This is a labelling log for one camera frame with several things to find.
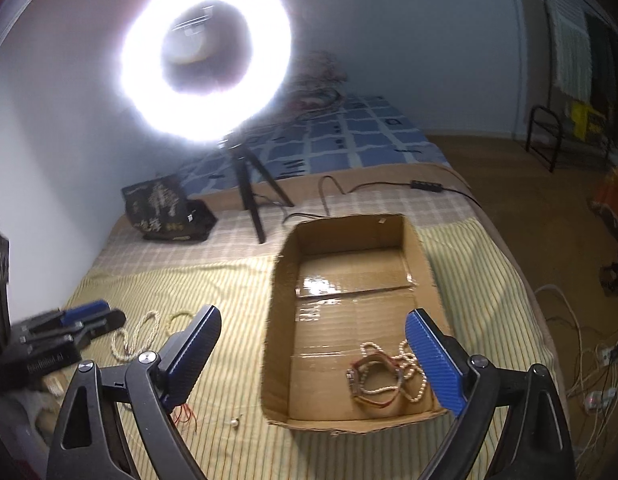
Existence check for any cardboard box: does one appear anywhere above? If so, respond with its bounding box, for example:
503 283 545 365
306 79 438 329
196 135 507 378
260 213 452 433

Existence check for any yellow striped cloth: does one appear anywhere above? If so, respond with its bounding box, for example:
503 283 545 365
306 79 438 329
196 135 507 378
39 217 540 480

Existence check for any black printed bag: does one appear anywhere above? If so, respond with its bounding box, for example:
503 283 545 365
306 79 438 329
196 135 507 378
121 175 217 243

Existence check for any blue grid bedsheet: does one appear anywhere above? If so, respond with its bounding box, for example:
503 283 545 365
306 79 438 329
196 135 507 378
181 94 452 196

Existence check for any phone clamp holder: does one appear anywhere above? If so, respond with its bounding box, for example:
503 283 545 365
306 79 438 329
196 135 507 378
161 5 216 64

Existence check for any white pearl necklace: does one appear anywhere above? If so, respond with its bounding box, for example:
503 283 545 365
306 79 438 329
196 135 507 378
360 339 432 405

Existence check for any black cable with controller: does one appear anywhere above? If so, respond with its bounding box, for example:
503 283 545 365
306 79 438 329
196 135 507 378
281 175 482 226

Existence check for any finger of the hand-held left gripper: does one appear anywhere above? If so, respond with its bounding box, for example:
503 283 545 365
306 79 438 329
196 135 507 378
11 300 112 333
19 310 127 356

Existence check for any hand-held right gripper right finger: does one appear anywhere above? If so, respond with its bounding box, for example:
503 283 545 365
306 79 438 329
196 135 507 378
404 308 576 480

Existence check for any red string bracelet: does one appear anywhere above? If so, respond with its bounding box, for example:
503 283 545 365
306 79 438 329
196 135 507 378
170 401 196 427

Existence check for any black metal rack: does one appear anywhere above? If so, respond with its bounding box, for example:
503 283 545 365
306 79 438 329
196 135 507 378
526 105 612 173

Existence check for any folded floral quilt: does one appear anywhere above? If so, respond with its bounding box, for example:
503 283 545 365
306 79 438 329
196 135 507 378
286 51 351 117

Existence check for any round ring light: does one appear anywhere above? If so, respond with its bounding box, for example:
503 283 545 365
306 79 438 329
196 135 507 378
110 0 293 143

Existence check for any black tripod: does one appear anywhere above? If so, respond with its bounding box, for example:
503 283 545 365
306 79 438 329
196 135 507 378
216 132 296 245

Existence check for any brown leather strap bracelet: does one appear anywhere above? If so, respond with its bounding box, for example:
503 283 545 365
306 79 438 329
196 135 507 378
345 351 409 407

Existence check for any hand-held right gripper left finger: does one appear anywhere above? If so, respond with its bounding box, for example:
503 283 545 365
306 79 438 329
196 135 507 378
48 304 223 480

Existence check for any yellow packet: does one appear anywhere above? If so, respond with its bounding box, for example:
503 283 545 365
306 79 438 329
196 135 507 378
570 101 608 141

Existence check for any white twisted rope necklace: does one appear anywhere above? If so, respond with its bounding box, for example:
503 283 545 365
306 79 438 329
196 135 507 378
110 310 162 363

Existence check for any beige checkered blanket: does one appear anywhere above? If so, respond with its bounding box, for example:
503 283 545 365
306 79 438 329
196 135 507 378
86 165 482 311

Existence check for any orange box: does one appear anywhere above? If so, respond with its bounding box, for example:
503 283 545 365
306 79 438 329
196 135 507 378
589 167 618 242

